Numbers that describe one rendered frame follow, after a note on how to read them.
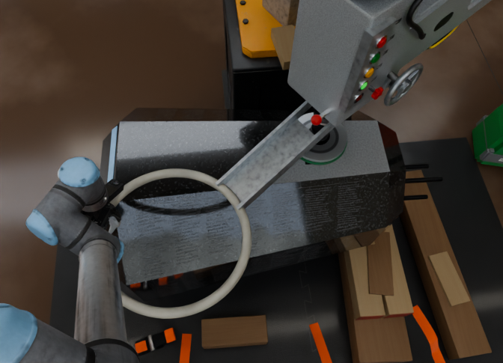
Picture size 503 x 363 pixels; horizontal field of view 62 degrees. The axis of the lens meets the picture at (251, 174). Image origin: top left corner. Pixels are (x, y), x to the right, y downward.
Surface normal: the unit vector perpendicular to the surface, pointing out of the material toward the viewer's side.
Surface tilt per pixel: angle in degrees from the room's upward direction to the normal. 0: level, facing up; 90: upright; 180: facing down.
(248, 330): 0
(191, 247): 45
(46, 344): 58
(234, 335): 0
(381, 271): 0
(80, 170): 10
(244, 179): 16
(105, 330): 54
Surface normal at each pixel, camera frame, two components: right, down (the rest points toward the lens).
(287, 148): -0.19, -0.28
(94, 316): -0.15, -0.94
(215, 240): 0.11, 0.30
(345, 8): -0.76, 0.57
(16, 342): 0.71, -0.51
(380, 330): 0.02, -0.45
